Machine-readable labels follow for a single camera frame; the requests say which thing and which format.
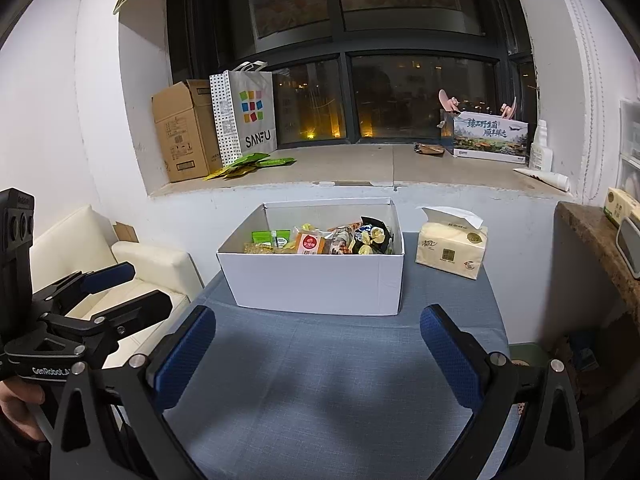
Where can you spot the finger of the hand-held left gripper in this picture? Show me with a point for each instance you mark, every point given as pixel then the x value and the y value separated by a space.
pixel 107 277
pixel 145 305

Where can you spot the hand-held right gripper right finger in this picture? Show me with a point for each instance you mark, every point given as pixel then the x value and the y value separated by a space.
pixel 450 350

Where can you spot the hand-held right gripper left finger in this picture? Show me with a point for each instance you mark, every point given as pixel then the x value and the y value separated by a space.
pixel 182 355

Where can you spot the yellow green noodle packet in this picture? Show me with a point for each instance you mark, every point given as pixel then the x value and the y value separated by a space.
pixel 257 248

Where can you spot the pile of yellow candies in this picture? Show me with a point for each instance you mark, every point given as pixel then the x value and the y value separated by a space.
pixel 372 239

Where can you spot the green white snack packet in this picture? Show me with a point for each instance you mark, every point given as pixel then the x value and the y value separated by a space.
pixel 270 236

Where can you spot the white cardboard box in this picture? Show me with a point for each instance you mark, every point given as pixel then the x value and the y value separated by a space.
pixel 310 285

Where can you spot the orange snack packet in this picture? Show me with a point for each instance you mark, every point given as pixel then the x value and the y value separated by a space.
pixel 310 244

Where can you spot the person's left hand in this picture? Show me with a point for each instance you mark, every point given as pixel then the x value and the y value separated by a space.
pixel 20 402

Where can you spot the cream sofa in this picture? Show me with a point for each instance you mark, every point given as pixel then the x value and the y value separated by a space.
pixel 150 265

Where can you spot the small cardboard piece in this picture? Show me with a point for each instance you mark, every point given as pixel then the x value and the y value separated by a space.
pixel 125 232

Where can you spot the green stool woven top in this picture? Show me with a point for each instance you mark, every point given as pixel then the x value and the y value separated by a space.
pixel 525 350

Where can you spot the beige tissue pack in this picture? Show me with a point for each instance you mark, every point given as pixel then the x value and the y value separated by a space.
pixel 450 250

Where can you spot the blue-grey tablecloth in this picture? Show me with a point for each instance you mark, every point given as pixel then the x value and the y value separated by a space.
pixel 320 385

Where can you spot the brown cardboard box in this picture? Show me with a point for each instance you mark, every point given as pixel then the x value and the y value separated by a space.
pixel 180 130

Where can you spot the heap of flat green packets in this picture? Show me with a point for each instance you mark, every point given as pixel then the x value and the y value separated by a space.
pixel 240 162

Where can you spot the brown marble side counter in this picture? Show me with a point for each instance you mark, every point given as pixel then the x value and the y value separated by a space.
pixel 590 235

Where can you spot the white tube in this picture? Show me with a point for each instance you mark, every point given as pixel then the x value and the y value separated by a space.
pixel 542 177

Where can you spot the brown wrapper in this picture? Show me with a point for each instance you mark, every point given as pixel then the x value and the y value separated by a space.
pixel 430 149

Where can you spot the white shopping bag coloured squares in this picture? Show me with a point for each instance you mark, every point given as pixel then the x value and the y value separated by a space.
pixel 250 130

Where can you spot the grey white device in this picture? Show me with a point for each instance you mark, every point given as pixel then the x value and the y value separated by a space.
pixel 631 250

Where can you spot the printed tissue box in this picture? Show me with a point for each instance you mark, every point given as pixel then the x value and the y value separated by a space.
pixel 490 135

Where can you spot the white plastic bottle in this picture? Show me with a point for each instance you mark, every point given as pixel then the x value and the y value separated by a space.
pixel 540 150

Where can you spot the pink plastic item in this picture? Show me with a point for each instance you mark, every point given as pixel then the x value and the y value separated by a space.
pixel 510 109
pixel 449 101

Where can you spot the white plastic drawer unit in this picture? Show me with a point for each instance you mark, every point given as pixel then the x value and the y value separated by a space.
pixel 630 145

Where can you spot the dark framed window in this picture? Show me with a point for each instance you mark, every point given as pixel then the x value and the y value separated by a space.
pixel 342 35

